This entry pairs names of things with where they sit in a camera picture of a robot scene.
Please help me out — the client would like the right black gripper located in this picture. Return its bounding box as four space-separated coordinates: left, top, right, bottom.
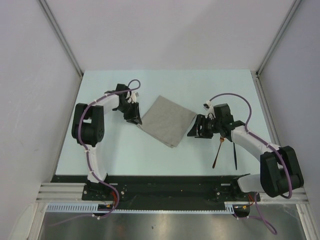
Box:
187 114 222 139

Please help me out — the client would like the right aluminium corner post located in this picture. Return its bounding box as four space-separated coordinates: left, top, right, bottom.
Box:
255 0 304 77

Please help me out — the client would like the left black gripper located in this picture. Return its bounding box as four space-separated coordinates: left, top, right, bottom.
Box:
116 101 142 126

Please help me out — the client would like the grey cloth napkin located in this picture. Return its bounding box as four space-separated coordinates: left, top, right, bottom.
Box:
138 95 197 148

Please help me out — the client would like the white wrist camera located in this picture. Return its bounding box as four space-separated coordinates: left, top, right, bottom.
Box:
126 91 139 104
203 100 215 120

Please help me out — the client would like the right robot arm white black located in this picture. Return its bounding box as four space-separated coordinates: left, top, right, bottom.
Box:
187 103 304 201

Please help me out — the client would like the left aluminium corner post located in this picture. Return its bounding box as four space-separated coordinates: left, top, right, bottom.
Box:
36 0 84 79

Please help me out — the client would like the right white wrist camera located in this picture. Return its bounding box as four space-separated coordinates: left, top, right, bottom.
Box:
203 100 215 120

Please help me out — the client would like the aluminium front rail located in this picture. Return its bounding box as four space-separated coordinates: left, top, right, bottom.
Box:
36 182 310 204

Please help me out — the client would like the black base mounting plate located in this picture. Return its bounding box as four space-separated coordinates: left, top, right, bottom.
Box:
51 175 255 212

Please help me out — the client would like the copper fork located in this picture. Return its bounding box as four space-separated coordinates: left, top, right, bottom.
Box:
212 136 225 169

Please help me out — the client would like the white slotted cable duct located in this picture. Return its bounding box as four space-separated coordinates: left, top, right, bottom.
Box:
46 201 247 215

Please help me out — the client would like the aluminium corner post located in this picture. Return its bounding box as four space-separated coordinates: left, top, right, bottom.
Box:
36 0 84 79
255 0 304 77

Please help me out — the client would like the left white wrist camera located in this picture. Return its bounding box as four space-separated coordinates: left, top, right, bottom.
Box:
126 91 139 104

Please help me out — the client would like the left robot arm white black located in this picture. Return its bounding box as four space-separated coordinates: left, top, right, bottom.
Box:
71 83 142 200

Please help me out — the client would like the black knife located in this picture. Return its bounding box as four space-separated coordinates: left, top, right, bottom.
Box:
232 142 238 171

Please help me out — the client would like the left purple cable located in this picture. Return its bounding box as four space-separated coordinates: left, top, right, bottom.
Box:
48 79 141 227

